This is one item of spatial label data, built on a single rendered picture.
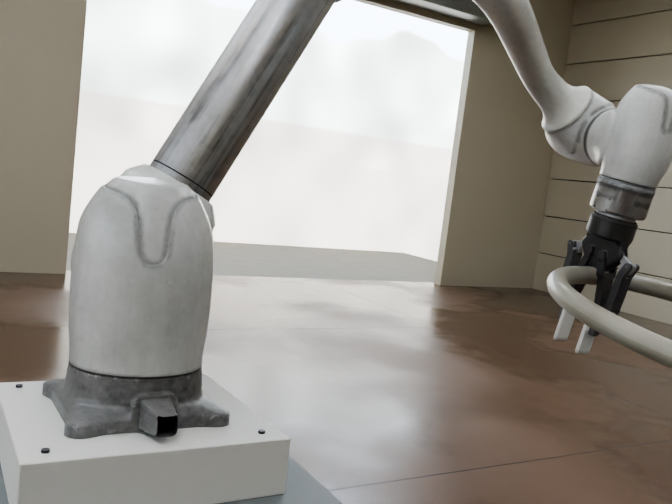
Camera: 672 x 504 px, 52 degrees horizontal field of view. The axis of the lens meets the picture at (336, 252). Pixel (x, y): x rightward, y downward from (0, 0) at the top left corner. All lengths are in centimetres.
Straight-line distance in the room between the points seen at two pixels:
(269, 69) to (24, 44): 575
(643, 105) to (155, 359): 81
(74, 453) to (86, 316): 15
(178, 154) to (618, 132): 68
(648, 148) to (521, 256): 842
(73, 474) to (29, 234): 605
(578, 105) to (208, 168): 64
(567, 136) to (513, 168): 801
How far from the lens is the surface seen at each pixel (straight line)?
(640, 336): 90
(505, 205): 925
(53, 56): 676
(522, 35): 112
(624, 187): 118
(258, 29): 105
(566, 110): 128
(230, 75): 103
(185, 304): 79
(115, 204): 80
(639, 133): 118
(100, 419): 79
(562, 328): 127
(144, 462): 75
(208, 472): 78
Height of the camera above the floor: 116
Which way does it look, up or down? 6 degrees down
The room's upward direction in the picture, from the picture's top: 7 degrees clockwise
